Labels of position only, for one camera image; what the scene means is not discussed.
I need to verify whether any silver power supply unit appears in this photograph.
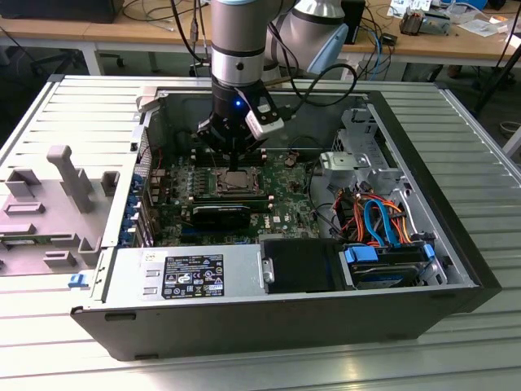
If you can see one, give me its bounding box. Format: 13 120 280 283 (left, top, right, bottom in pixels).
92 243 265 303

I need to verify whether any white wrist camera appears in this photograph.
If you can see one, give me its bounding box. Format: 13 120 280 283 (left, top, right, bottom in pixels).
244 103 285 138

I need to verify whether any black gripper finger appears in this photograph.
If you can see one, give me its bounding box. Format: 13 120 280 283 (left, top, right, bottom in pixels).
197 116 237 170
234 130 269 170

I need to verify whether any black camera cable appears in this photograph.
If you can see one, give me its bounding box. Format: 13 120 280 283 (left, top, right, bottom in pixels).
266 22 359 121

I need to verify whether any blue wire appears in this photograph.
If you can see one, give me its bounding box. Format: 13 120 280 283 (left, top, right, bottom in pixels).
362 197 403 249

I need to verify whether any copper heat sink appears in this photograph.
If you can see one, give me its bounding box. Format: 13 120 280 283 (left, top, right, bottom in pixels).
398 8 427 37

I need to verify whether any black graphics card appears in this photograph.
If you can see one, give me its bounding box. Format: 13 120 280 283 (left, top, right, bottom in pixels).
190 203 253 231

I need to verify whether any green RAM stick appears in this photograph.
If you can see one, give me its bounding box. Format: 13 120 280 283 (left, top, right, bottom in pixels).
0 238 44 248

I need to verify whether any black desktop computer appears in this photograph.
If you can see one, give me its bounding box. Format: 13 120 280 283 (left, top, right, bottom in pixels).
0 0 125 24

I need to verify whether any black plastic shroud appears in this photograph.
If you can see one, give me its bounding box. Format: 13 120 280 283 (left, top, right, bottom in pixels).
260 238 352 295

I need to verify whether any green motherboard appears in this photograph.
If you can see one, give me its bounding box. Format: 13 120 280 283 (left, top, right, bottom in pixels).
148 151 326 248

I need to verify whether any CPU socket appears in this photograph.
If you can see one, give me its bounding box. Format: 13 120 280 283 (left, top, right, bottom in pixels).
213 163 265 197

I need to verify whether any grey parts rack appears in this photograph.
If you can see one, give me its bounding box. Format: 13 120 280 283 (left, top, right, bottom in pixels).
0 144 121 278

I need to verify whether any silver CPU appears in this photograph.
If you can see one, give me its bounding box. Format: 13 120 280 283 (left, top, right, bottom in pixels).
225 170 252 191

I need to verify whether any orange wire bundle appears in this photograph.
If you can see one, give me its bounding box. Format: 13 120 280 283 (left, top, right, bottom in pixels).
335 191 413 246

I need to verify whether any hard disk blue carrier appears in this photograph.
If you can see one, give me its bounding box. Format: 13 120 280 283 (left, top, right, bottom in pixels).
344 243 436 291

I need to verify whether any wooden desk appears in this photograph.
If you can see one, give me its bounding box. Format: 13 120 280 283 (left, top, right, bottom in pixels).
0 0 521 78

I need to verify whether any white plastic bag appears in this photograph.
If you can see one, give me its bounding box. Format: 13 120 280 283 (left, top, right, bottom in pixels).
458 11 510 38

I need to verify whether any black PC case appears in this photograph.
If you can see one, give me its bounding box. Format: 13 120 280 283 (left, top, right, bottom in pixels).
69 75 502 362

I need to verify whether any silver drive cage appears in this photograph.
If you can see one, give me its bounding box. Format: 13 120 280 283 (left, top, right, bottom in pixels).
318 106 409 193

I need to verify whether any black tripod leg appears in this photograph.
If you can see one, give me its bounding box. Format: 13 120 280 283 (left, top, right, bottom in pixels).
474 32 521 119

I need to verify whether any black upright box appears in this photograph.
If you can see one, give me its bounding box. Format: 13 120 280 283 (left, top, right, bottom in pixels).
341 0 367 45

